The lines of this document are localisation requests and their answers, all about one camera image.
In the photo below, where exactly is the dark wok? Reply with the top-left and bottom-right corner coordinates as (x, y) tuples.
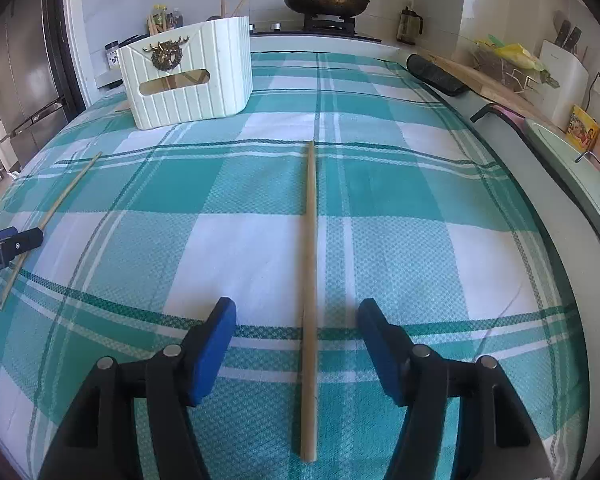
(281, 0), (371, 17)

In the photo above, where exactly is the glass press pot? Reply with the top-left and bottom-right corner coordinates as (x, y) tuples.
(396, 6), (424, 45)

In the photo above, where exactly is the black oblong object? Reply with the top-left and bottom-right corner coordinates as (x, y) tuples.
(405, 54), (468, 97)

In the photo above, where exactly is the white knife block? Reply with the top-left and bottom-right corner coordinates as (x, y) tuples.
(539, 40), (590, 126)

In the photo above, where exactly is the grey refrigerator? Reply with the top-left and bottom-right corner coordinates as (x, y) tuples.
(0, 0), (88, 171)

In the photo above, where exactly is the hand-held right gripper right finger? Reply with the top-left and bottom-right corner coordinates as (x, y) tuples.
(356, 298), (556, 480)

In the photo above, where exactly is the black glass stove top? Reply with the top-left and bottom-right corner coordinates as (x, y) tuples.
(250, 24), (383, 44)

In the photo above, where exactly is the pale green cooker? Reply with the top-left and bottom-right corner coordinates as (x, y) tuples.
(525, 117), (600, 256)

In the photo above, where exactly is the wooden cutting board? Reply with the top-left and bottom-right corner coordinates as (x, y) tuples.
(430, 54), (556, 121)

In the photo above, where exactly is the yellow snack packet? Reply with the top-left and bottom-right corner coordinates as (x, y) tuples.
(567, 105), (600, 151)

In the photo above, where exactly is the yellow plastic bag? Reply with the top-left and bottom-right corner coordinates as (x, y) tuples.
(487, 35), (546, 71)

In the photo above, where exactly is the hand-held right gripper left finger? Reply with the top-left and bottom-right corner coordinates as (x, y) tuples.
(39, 296), (237, 480)

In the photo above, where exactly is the wire rack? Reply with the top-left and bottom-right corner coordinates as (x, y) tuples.
(472, 42), (561, 93)

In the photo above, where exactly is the cream ribbed storage basket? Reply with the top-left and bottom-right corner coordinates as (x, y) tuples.
(116, 16), (254, 131)

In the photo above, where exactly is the black pan handle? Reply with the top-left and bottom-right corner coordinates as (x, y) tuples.
(470, 102), (526, 133)

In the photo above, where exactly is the teal checked tablecloth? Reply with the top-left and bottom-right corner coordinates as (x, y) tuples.
(0, 50), (588, 480)

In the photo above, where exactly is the yellow-capped sauce bottle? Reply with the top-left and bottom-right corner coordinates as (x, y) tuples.
(150, 4), (168, 36)

